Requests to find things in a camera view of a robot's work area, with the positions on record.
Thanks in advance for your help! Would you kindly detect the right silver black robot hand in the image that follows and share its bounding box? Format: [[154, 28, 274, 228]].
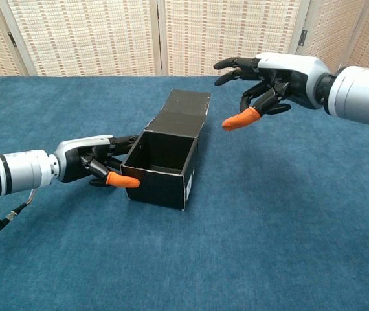
[[213, 53, 331, 132]]

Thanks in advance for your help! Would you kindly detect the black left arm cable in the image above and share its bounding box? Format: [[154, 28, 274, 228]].
[[0, 187, 38, 231]]

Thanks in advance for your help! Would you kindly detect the black foldable cardboard box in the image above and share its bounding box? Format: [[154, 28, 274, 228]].
[[120, 89, 212, 211]]

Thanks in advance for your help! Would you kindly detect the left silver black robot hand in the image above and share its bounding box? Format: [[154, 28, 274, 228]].
[[52, 134, 141, 189]]

